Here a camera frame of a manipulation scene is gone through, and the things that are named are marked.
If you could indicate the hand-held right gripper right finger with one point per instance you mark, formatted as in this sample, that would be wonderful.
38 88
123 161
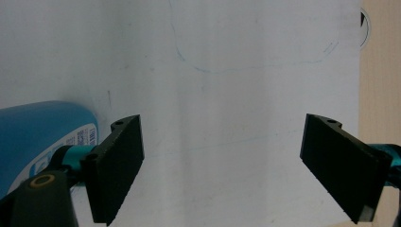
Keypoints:
340 164

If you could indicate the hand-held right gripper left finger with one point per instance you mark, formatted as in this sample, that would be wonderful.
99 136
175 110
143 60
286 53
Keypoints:
115 170

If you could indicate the blue bottle with white label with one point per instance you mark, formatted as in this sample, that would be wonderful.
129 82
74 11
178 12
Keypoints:
34 135

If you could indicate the round black and white marker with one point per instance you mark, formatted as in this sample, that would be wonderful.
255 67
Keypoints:
364 30

